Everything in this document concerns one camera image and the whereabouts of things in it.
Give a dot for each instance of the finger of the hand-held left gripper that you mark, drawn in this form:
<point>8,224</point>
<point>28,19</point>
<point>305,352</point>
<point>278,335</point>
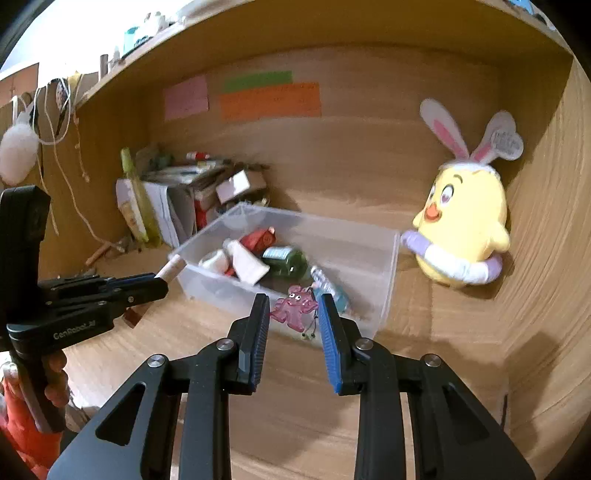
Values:
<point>101,281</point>
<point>120,297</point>

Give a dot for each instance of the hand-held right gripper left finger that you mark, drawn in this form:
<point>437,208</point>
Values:
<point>258,346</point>

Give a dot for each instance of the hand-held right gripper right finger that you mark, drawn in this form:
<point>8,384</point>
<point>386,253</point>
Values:
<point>330,350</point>

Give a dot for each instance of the pink translucent charm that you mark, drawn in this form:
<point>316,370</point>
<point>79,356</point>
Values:
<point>293,307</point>

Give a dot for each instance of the pink lip gloss tube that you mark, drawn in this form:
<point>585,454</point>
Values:
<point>171,267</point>

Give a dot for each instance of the pink squeeze tube white cap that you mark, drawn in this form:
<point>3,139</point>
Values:
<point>244,265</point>

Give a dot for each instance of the dark green spray bottle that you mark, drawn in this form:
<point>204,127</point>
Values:
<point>286,262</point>

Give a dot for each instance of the clear plastic bin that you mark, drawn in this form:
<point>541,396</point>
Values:
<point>360,258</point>

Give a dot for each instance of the red foil packet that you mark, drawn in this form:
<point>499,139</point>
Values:
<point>258,239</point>

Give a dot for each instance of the person's left hand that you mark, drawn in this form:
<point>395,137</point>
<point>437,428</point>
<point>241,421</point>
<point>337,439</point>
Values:
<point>57,378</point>

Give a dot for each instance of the short wooden stick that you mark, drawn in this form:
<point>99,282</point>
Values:
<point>98,254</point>

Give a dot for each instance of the yellow-green spray bottle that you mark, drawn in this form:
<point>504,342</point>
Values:
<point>143,207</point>

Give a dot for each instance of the white folded paper leaflet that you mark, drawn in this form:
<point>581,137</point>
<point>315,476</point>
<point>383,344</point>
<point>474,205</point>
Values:
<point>166,207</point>

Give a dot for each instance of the white fluffy pompom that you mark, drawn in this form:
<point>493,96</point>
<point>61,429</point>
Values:
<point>16,152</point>

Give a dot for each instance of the red box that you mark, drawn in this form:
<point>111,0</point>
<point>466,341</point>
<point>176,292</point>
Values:
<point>203,214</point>

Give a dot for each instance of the red and white marker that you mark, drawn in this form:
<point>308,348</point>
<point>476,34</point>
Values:
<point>197,156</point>

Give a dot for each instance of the small white box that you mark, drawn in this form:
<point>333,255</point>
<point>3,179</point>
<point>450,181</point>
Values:
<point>233,187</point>

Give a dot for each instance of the yellow chick plush toy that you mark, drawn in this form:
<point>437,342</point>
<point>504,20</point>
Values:
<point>461,217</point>

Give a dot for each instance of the pink paper note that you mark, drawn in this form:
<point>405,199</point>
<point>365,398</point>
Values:
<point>187,97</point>

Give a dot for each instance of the orange paper note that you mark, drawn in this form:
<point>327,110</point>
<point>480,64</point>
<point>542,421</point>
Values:
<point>270,101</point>

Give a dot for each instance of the green paper note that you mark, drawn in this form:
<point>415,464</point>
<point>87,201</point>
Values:
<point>258,81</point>

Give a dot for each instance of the wooden shelf board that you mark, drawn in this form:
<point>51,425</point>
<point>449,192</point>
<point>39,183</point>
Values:
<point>369,23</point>

